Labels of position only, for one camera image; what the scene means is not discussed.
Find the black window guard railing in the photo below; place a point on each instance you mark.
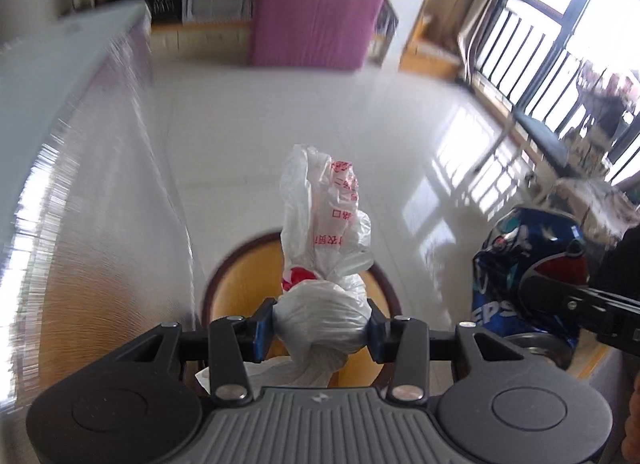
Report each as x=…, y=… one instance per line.
x=530, y=59

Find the beige curtain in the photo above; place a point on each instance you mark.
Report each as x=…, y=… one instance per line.
x=480, y=9

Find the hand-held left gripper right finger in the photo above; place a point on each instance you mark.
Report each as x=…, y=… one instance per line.
x=376, y=336

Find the white plastic bag red print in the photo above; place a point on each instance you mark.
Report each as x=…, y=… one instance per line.
x=320, y=311

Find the blue soda can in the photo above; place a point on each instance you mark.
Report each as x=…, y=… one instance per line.
x=500, y=264

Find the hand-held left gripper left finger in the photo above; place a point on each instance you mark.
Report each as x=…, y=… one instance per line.
x=262, y=331

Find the person's right hand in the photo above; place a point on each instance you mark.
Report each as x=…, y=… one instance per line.
x=634, y=424

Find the low cream drawer cabinet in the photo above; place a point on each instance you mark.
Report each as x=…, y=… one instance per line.
x=205, y=34

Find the chair with blue cushion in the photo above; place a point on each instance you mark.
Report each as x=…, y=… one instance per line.
x=537, y=137

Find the round wooden trash bin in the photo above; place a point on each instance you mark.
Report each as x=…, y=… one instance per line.
x=240, y=286

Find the patterned quilt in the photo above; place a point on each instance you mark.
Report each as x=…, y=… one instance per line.
x=595, y=204

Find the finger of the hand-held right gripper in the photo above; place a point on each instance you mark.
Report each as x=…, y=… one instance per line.
x=555, y=301

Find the pink mattress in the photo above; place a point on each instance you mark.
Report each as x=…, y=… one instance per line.
x=315, y=9

